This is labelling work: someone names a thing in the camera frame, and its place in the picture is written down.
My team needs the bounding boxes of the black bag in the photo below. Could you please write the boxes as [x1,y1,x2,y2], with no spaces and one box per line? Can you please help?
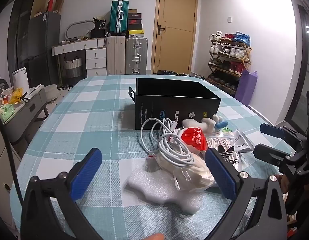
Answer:
[91,17,106,39]

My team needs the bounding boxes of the grey storage cart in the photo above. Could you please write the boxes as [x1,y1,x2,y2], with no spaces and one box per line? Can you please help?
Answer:
[0,85,49,146]

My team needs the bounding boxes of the beige suitcase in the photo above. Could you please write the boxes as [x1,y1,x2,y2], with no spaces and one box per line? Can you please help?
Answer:
[106,35,126,75]

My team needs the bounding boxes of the teal suitcase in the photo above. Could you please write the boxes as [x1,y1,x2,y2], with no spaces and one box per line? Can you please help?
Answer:
[109,0,130,36]

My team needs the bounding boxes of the black cable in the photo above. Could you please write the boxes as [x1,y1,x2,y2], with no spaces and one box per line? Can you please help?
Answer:
[0,110,25,206]

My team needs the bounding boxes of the wooden shoe rack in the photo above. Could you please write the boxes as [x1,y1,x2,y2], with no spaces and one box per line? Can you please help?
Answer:
[208,31,252,96]

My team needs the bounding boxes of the cardboard boxes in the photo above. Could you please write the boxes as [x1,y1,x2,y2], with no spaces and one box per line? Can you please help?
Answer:
[31,0,65,18]

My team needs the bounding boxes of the white air purifier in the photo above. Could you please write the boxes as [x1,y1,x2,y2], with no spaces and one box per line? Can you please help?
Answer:
[12,67,30,93]

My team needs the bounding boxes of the white round stool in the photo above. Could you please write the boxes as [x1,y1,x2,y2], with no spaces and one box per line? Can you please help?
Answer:
[44,84,57,103]

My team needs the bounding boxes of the white desk with drawers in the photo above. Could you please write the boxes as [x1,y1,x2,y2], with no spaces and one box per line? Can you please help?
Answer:
[51,38,107,78]

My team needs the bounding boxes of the yellow wooden door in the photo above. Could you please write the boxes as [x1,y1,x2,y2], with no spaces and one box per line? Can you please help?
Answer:
[152,0,197,74]

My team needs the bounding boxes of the teal checked tablecloth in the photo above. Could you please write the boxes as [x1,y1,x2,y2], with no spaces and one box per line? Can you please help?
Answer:
[9,74,296,240]

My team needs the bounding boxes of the white foam piece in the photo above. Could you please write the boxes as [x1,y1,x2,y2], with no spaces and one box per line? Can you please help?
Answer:
[123,169,204,215]

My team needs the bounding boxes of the purple fabric bag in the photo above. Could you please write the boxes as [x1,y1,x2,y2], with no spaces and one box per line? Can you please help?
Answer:
[236,70,258,105]

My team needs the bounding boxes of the white charging cable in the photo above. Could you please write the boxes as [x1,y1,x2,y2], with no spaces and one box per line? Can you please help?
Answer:
[138,117,195,167]

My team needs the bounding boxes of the silver suitcase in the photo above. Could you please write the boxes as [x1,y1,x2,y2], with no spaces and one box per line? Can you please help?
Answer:
[125,37,148,75]

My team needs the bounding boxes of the red and white packet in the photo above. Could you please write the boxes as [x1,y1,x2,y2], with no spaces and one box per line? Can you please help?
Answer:
[181,127,208,152]

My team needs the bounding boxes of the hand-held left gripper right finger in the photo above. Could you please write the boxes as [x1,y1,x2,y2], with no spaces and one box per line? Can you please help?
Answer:
[205,147,287,240]

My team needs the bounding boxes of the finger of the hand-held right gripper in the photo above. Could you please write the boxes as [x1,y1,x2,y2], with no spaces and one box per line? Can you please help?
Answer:
[253,143,293,167]
[260,123,307,151]

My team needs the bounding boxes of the clear bag of cream cloth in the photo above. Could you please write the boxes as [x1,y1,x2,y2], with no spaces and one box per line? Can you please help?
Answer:
[146,152,218,191]

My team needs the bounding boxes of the white plush toy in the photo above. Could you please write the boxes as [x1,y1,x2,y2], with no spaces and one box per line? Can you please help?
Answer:
[182,114,229,133]

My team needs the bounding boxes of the grey refrigerator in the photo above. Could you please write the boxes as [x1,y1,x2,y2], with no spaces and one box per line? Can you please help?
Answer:
[28,11,61,87]

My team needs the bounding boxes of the black cardboard box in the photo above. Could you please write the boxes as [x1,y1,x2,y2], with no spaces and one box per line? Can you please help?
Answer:
[129,77,222,130]

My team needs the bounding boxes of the stack of shoe boxes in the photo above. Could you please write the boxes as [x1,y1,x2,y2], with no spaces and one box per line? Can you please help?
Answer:
[128,9,145,38]

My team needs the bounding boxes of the blue bag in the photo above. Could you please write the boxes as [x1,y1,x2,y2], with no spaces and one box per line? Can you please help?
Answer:
[235,32,251,44]

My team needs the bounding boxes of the clear bag of socks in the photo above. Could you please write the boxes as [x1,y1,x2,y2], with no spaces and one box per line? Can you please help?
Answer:
[206,129,255,171]

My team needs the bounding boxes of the white oval ring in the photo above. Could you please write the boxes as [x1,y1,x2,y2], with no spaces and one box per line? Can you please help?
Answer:
[66,20,95,39]

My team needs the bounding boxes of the white woven basket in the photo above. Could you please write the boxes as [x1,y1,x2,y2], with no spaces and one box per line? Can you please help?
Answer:
[63,58,83,85]

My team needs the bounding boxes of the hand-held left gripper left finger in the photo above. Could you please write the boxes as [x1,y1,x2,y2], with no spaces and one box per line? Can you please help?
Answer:
[21,147,105,240]

